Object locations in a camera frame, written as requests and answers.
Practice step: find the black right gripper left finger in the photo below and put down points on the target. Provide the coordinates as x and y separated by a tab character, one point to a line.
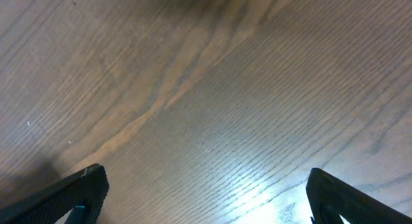
80	195

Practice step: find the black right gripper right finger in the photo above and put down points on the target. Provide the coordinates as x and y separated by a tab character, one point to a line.
333	201

